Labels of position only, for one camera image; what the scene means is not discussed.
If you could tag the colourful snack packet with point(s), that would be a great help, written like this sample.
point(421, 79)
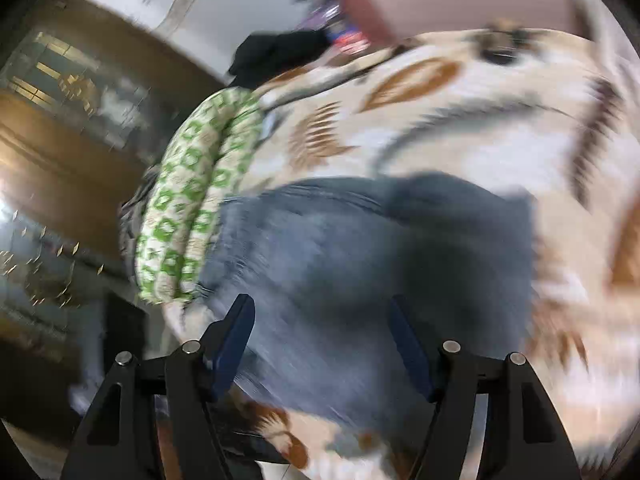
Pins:
point(348, 38)

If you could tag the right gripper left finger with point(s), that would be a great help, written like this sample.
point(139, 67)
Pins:
point(117, 437)

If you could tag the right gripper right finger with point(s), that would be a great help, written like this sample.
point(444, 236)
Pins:
point(524, 437)

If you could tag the green white folded quilt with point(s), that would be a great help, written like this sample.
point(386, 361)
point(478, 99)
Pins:
point(203, 164)

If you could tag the beige leaf print blanket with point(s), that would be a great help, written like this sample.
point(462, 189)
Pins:
point(558, 124)

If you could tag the black garment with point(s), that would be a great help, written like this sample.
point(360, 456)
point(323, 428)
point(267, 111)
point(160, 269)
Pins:
point(263, 56)

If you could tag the wooden glass door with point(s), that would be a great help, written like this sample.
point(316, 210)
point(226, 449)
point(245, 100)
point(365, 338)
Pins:
point(88, 102)

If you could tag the black hair clip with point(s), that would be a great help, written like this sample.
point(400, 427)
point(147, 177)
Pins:
point(499, 48)

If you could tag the grey denim jeans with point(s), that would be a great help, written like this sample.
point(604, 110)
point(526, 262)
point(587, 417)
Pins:
point(323, 259)

